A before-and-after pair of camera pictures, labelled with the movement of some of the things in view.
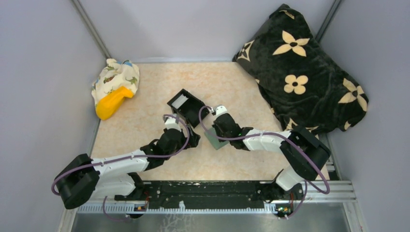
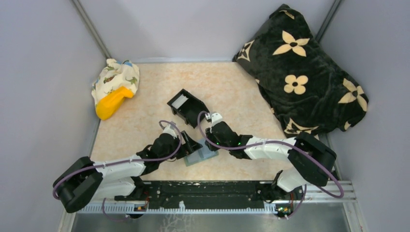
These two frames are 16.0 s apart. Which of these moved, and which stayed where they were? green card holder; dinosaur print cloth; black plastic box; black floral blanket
Moved: green card holder
Stayed: black floral blanket; dinosaur print cloth; black plastic box
